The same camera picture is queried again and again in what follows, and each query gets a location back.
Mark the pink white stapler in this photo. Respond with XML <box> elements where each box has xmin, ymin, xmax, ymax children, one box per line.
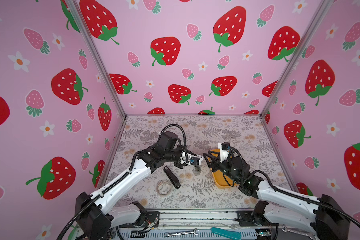
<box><xmin>193</xmin><ymin>165</ymin><xmax>201</xmax><ymax>173</ymax></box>

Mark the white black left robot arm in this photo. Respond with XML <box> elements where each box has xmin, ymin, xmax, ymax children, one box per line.
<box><xmin>57</xmin><ymin>124</ymin><xmax>191</xmax><ymax>240</ymax></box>

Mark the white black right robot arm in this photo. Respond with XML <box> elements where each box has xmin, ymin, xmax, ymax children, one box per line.
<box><xmin>203</xmin><ymin>147</ymin><xmax>360</xmax><ymax>240</ymax></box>

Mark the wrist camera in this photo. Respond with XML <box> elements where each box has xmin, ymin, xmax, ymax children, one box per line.
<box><xmin>180</xmin><ymin>151</ymin><xmax>204</xmax><ymax>166</ymax></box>
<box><xmin>218</xmin><ymin>142</ymin><xmax>231</xmax><ymax>163</ymax></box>

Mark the yellow plastic tray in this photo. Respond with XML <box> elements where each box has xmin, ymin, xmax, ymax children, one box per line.
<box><xmin>208</xmin><ymin>148</ymin><xmax>238</xmax><ymax>189</ymax></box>

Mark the teal handled tool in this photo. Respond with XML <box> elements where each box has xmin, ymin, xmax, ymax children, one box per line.
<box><xmin>211</xmin><ymin>227</ymin><xmax>242</xmax><ymax>240</ymax></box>

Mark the aluminium corner post left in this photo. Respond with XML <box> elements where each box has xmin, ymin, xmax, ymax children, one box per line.
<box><xmin>67</xmin><ymin>0</ymin><xmax>127</xmax><ymax>120</ymax></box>

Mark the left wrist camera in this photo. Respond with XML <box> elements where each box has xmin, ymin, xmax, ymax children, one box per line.
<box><xmin>180</xmin><ymin>151</ymin><xmax>204</xmax><ymax>166</ymax></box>

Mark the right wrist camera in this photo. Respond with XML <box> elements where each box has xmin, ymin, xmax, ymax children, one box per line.
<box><xmin>218</xmin><ymin>142</ymin><xmax>231</xmax><ymax>163</ymax></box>

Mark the aluminium corner post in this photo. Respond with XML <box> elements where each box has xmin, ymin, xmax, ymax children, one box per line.
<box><xmin>260</xmin><ymin>0</ymin><xmax>333</xmax><ymax>120</ymax></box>
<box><xmin>67</xmin><ymin>0</ymin><xmax>127</xmax><ymax>120</ymax></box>

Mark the aluminium corner post right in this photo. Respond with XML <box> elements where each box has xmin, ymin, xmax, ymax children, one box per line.
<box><xmin>260</xmin><ymin>0</ymin><xmax>333</xmax><ymax>120</ymax></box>

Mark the clear tape roll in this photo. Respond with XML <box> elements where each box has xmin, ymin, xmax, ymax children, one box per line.
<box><xmin>156</xmin><ymin>180</ymin><xmax>172</xmax><ymax>197</ymax></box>

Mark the silver wrench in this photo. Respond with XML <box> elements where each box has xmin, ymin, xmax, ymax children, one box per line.
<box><xmin>282</xmin><ymin>225</ymin><xmax>316</xmax><ymax>240</ymax></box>
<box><xmin>164</xmin><ymin>229</ymin><xmax>200</xmax><ymax>238</ymax></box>

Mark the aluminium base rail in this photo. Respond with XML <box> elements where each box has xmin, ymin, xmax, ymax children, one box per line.
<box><xmin>110</xmin><ymin>206</ymin><xmax>310</xmax><ymax>240</ymax></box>

